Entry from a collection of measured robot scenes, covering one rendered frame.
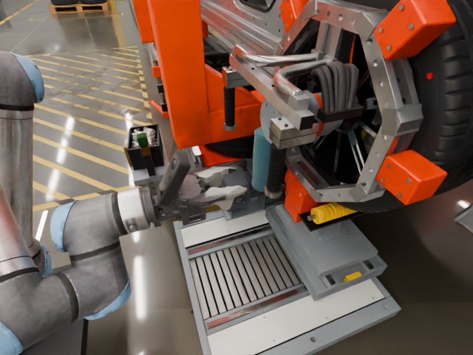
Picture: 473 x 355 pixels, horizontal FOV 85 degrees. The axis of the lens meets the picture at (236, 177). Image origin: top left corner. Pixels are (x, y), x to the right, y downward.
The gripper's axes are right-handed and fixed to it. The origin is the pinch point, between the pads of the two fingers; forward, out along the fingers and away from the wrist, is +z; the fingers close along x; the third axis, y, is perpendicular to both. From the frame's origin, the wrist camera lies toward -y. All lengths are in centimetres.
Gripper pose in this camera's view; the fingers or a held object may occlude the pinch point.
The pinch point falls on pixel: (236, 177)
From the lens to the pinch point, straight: 58.0
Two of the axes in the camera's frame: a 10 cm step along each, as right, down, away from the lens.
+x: 3.4, 6.2, -7.0
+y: 0.0, 7.5, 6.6
